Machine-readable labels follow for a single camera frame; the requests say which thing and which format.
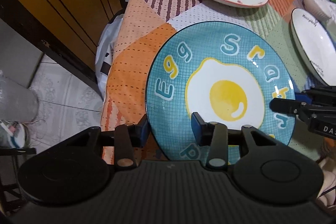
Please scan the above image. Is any large white plate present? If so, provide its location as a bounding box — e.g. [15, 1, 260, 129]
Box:
[290, 8, 335, 86]

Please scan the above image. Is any blue egg plate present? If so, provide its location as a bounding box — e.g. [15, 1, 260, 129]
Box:
[145, 21, 295, 161]

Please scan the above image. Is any white bowl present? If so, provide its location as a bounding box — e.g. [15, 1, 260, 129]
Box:
[303, 0, 332, 22]

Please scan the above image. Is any colourful patchwork tablecloth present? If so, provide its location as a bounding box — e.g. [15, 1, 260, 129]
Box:
[101, 0, 323, 161]

